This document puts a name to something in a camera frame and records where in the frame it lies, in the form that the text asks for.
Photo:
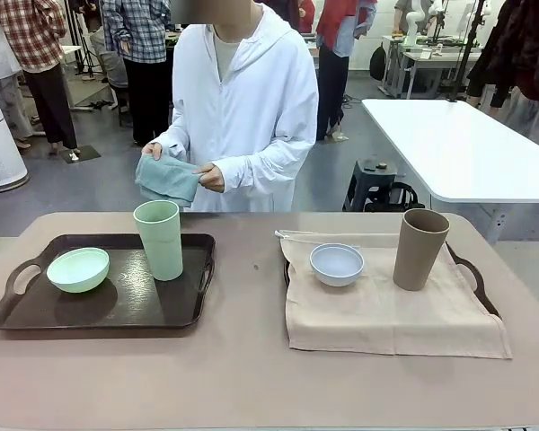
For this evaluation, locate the person's left hand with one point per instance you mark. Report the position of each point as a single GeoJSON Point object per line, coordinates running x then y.
{"type": "Point", "coordinates": [212, 177]}

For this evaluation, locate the person's right hand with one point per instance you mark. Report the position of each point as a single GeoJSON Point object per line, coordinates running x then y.
{"type": "Point", "coordinates": [153, 150]}

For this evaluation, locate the teal cloth mat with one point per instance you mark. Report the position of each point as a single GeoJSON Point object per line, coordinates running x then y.
{"type": "Point", "coordinates": [168, 182]}

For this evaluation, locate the light green tall cup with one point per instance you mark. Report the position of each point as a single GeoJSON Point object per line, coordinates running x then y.
{"type": "Point", "coordinates": [161, 251]}

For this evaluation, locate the light green bowl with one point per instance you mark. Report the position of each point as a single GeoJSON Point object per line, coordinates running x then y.
{"type": "Point", "coordinates": [78, 269]}

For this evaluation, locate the pale blue bowl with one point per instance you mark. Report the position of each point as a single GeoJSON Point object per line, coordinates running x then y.
{"type": "Point", "coordinates": [337, 274]}

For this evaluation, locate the beige cloth mat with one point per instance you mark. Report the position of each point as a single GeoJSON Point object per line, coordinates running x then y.
{"type": "Point", "coordinates": [364, 323]}

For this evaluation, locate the brown tall cup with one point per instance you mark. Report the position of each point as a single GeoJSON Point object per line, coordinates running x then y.
{"type": "Point", "coordinates": [417, 260]}

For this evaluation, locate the person's right forearm white sleeve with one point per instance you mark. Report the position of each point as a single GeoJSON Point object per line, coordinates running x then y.
{"type": "Point", "coordinates": [175, 139]}

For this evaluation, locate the person's left forearm white sleeve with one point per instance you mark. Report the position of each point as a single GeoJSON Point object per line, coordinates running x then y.
{"type": "Point", "coordinates": [256, 166]}

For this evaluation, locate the small white background robot arm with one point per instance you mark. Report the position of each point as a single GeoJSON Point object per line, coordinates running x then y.
{"type": "Point", "coordinates": [414, 18]}

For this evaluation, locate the dark brown plastic tray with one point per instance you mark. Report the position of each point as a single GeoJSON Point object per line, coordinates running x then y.
{"type": "Point", "coordinates": [478, 280]}
{"type": "Point", "coordinates": [130, 305]}

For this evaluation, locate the black floor plate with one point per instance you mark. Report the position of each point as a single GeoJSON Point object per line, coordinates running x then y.
{"type": "Point", "coordinates": [83, 153]}

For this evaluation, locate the person in white hooded jacket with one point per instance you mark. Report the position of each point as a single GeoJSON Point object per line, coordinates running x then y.
{"type": "Point", "coordinates": [251, 90]}

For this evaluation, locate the person in blue plaid shirt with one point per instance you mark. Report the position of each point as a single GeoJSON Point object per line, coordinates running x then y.
{"type": "Point", "coordinates": [139, 31]}

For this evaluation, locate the white cylindrical air purifier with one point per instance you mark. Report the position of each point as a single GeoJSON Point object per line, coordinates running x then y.
{"type": "Point", "coordinates": [0, 148]}

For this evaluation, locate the person in red plaid shirt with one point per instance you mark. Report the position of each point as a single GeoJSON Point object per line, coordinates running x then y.
{"type": "Point", "coordinates": [31, 31]}

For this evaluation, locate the black backpack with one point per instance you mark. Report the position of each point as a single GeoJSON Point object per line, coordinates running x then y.
{"type": "Point", "coordinates": [377, 63]}

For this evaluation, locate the person in red vest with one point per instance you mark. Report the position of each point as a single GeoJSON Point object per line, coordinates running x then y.
{"type": "Point", "coordinates": [337, 18]}

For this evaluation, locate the grey background desk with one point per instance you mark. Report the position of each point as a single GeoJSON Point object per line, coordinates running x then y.
{"type": "Point", "coordinates": [431, 60]}

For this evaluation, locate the black stand pole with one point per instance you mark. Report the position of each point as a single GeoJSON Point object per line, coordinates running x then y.
{"type": "Point", "coordinates": [453, 96]}

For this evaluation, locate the white side table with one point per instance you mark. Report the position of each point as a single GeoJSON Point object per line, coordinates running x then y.
{"type": "Point", "coordinates": [476, 130]}

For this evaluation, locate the dark maroon garment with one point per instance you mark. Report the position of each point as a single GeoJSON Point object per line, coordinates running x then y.
{"type": "Point", "coordinates": [525, 45]}

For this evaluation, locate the black camera tripod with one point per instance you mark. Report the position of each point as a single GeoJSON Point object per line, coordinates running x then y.
{"type": "Point", "coordinates": [89, 58]}

